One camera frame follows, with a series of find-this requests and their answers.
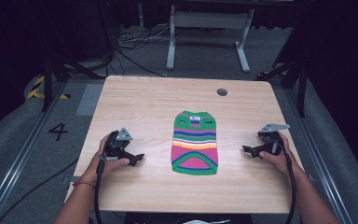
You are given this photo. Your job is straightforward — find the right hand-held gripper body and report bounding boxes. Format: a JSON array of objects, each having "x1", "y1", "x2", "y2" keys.
[{"x1": 256, "y1": 122, "x2": 291, "y2": 157}]

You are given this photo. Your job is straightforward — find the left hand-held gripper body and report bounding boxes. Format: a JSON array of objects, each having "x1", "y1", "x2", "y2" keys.
[{"x1": 103, "y1": 126, "x2": 134, "y2": 161}]

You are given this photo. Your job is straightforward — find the striped knitted pet sweater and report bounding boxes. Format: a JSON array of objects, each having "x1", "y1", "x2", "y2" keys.
[{"x1": 170, "y1": 110, "x2": 219, "y2": 176}]

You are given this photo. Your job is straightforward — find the person's right hand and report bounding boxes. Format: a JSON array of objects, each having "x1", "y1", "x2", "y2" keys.
[{"x1": 258, "y1": 132, "x2": 300, "y2": 177}]

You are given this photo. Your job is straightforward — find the person's left hand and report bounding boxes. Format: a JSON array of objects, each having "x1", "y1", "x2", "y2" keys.
[{"x1": 88, "y1": 133, "x2": 131, "y2": 185}]

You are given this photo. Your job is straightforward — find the black metal stand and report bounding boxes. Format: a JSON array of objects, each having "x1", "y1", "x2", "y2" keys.
[
  {"x1": 255, "y1": 57, "x2": 310, "y2": 119},
  {"x1": 41, "y1": 50, "x2": 107, "y2": 112}
]

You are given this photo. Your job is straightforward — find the white cloth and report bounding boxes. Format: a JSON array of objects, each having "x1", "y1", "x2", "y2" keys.
[{"x1": 182, "y1": 218, "x2": 231, "y2": 224}]

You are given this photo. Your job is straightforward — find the yellow black hazard tape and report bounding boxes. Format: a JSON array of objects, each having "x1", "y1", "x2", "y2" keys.
[{"x1": 26, "y1": 75, "x2": 71, "y2": 101}]

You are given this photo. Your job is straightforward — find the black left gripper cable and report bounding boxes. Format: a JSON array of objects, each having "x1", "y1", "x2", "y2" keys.
[{"x1": 93, "y1": 154, "x2": 119, "y2": 224}]

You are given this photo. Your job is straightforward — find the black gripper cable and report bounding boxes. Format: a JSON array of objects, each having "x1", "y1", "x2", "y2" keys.
[
  {"x1": 93, "y1": 154, "x2": 119, "y2": 224},
  {"x1": 268, "y1": 138, "x2": 297, "y2": 224}
]

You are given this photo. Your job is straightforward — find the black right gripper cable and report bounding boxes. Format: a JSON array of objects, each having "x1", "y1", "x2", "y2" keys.
[{"x1": 268, "y1": 138, "x2": 297, "y2": 224}]

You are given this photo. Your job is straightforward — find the aluminium floor rail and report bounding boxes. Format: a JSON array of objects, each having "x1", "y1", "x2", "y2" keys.
[
  {"x1": 282, "y1": 86, "x2": 354, "y2": 224},
  {"x1": 0, "y1": 81, "x2": 68, "y2": 224}
]

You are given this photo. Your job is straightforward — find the red bracelet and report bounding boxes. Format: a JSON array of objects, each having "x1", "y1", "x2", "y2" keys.
[{"x1": 72, "y1": 180, "x2": 97, "y2": 189}]

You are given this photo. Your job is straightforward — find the black floor cable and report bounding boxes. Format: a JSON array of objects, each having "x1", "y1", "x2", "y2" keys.
[{"x1": 0, "y1": 158, "x2": 79, "y2": 224}]

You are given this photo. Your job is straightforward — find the bundle of floor cables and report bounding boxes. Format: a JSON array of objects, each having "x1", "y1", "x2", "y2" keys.
[{"x1": 114, "y1": 23, "x2": 172, "y2": 78}]

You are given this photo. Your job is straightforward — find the white metal stand frame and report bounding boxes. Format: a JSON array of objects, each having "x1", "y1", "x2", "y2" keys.
[{"x1": 166, "y1": 4, "x2": 256, "y2": 74}]

